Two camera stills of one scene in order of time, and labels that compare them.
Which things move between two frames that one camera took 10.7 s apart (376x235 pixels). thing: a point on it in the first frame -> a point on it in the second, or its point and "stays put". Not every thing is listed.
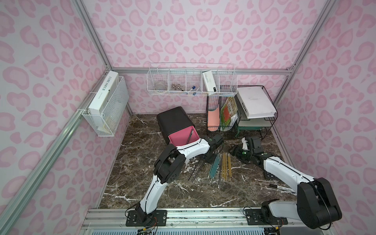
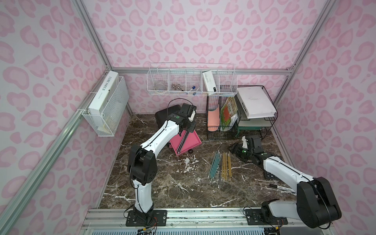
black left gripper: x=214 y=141 -> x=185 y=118
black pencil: x=194 y=169 -> x=183 y=142
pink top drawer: x=181 y=137 stays put
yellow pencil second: x=225 y=165 stays put
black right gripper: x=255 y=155 stays put
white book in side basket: x=101 y=99 stays put
